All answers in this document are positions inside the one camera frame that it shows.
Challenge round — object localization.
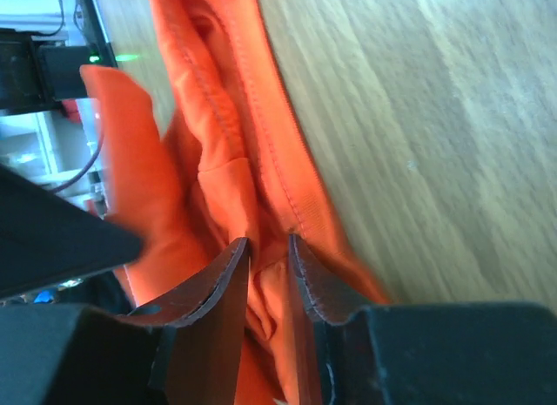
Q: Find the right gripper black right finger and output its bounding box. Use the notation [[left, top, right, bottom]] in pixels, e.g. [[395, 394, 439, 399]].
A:
[[288, 234, 556, 404]]

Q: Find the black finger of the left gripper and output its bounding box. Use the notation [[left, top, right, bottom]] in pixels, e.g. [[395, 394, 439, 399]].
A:
[[1, 167, 144, 299]]

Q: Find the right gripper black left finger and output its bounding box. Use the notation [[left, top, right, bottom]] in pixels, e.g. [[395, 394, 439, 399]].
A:
[[1, 238, 250, 404]]

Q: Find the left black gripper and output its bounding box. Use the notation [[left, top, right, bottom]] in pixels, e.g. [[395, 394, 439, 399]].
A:
[[1, 29, 117, 116]]

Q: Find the orange t shirt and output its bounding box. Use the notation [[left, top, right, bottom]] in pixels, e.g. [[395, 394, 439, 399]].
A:
[[81, 0, 386, 404]]

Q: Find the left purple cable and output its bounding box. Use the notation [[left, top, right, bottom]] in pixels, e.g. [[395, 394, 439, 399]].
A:
[[47, 117, 107, 195]]

